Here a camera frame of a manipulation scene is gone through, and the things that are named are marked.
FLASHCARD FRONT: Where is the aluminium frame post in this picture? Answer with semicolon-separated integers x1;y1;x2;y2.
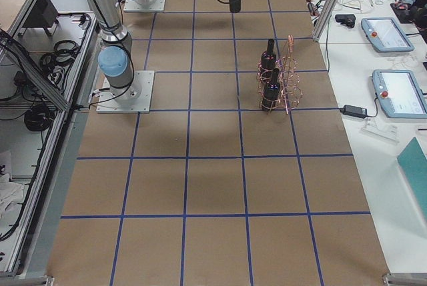
312;0;337;42

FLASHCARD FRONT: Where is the far teach pendant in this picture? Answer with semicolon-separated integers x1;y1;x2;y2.
361;17;414;53

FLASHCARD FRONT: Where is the teal board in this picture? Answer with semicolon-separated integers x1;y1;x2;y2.
397;137;426;223

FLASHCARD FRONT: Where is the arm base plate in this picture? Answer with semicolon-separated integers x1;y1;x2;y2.
124;0;165;13
96;71;155;113

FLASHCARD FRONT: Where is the copper wire bottle basket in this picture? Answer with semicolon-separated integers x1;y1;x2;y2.
257;35;303;113

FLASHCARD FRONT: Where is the near teach pendant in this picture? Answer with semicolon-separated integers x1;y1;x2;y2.
372;69;426;119

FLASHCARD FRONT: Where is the teach pendant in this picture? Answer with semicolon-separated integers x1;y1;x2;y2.
361;17;414;53
372;69;426;119

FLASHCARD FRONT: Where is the black power adapter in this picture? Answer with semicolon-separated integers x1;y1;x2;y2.
340;105;368;119

